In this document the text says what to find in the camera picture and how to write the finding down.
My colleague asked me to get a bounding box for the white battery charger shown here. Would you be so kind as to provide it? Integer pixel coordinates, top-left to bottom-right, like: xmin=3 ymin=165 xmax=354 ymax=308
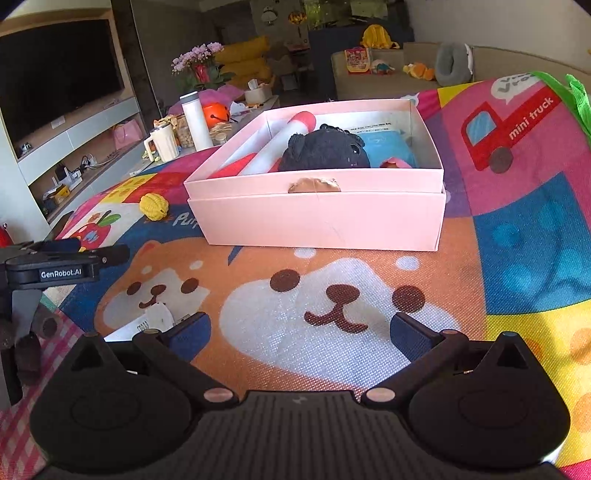
xmin=105 ymin=302 xmax=174 ymax=342

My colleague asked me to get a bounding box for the yellow corn toy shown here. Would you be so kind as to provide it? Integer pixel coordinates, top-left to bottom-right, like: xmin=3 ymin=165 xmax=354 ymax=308
xmin=138 ymin=193 xmax=169 ymax=222

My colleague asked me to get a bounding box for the white red foam rocket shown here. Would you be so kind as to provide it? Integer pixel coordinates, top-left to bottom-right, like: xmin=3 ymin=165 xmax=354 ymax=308
xmin=209 ymin=111 xmax=317 ymax=179

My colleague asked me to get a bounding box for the blue white tissue pack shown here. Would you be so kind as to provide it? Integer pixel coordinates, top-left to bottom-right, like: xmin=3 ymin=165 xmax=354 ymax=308
xmin=358 ymin=130 xmax=418 ymax=168

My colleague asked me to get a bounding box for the black plush toy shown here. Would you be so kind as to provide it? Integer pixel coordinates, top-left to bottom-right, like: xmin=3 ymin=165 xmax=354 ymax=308
xmin=277 ymin=124 xmax=370 ymax=172

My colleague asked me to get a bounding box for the colourful cartoon play mat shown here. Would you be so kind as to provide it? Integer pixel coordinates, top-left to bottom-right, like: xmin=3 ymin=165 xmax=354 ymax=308
xmin=0 ymin=71 xmax=591 ymax=480

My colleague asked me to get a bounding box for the snack jar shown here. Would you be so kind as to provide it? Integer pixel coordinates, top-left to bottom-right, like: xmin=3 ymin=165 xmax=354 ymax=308
xmin=172 ymin=115 xmax=194 ymax=149

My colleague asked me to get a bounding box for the pink cardboard box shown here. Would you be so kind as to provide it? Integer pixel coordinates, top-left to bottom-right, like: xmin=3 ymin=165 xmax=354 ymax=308
xmin=184 ymin=99 xmax=446 ymax=252

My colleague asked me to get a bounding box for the white tall thermos bottle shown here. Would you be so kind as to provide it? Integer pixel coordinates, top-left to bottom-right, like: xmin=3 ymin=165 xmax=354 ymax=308
xmin=179 ymin=91 xmax=213 ymax=151

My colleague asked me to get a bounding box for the black television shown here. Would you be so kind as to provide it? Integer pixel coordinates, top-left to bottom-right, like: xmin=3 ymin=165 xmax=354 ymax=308
xmin=0 ymin=19 xmax=124 ymax=142

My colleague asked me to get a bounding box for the pink flower bouquet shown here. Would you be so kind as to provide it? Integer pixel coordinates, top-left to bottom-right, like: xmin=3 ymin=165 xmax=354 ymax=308
xmin=170 ymin=42 xmax=235 ymax=94

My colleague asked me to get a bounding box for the tissue box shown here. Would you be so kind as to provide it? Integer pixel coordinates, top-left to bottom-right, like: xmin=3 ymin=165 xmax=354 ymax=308
xmin=245 ymin=78 xmax=273 ymax=105

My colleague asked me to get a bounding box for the orange plush toy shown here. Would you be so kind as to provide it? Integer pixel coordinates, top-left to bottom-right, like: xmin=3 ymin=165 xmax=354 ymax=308
xmin=403 ymin=63 xmax=435 ymax=81

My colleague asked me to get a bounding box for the grey neck pillow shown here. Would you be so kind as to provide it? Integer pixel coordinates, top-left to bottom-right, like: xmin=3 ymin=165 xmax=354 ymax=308
xmin=435 ymin=42 xmax=474 ymax=87

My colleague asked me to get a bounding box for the beige sofa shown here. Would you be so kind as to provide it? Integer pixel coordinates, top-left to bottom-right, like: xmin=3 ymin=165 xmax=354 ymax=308
xmin=329 ymin=42 xmax=591 ymax=101

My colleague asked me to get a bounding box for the colourful toy package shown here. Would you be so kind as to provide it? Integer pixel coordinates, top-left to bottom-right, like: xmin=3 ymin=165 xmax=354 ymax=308
xmin=344 ymin=46 xmax=372 ymax=75

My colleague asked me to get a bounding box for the glass fish tank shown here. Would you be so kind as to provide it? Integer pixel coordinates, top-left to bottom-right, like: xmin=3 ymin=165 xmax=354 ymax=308
xmin=301 ymin=0 xmax=411 ymax=29

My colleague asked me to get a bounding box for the yellow jacket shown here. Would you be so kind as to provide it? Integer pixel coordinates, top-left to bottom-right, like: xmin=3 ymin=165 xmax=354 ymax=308
xmin=361 ymin=24 xmax=401 ymax=50

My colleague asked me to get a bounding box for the white mug with handle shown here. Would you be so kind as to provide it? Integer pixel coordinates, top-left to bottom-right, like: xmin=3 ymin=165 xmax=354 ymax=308
xmin=143 ymin=123 xmax=179 ymax=163

